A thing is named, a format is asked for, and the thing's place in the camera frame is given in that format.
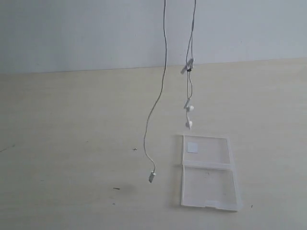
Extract clear plastic case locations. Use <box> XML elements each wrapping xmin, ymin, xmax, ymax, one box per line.
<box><xmin>175</xmin><ymin>134</ymin><xmax>243</xmax><ymax>212</ymax></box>

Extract white wired earphones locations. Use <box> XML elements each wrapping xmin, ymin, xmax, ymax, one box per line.
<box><xmin>143</xmin><ymin>0</ymin><xmax>197</xmax><ymax>183</ymax></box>

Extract white square sticker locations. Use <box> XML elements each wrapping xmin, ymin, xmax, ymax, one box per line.
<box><xmin>187</xmin><ymin>142</ymin><xmax>198</xmax><ymax>153</ymax></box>

